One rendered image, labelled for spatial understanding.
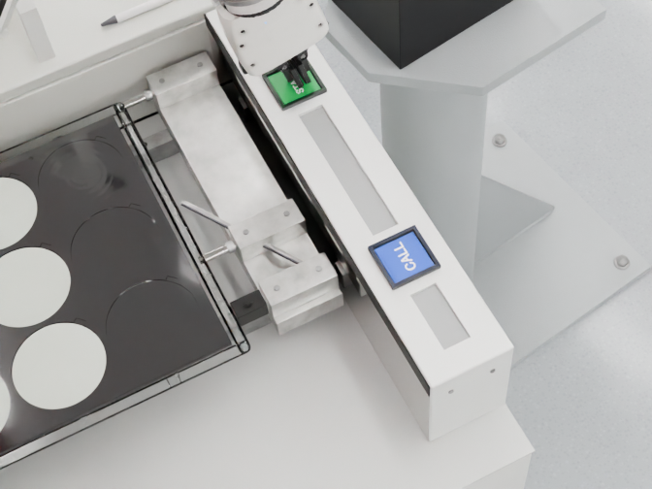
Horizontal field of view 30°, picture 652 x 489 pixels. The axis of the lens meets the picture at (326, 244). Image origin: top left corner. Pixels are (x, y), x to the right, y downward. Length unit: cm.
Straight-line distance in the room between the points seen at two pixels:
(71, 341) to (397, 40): 55
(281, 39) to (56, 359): 41
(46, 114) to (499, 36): 58
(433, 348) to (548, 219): 122
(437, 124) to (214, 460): 65
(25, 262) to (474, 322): 50
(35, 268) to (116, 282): 10
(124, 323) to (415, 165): 67
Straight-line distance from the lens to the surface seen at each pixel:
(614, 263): 237
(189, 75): 149
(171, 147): 151
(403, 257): 125
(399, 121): 177
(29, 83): 146
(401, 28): 152
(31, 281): 138
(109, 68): 148
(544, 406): 224
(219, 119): 147
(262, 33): 126
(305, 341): 137
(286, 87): 138
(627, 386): 228
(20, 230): 142
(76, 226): 140
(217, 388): 136
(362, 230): 127
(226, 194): 141
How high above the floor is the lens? 204
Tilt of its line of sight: 59 degrees down
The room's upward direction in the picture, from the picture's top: 7 degrees counter-clockwise
